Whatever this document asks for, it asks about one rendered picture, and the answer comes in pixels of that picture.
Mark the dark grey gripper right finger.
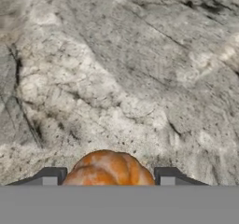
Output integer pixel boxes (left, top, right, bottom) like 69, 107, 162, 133
153, 166, 209, 187

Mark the orange lumpy frozen food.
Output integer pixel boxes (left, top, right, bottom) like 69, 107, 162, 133
61, 149, 156, 187

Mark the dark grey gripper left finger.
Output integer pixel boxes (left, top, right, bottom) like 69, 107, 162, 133
6, 166, 68, 187

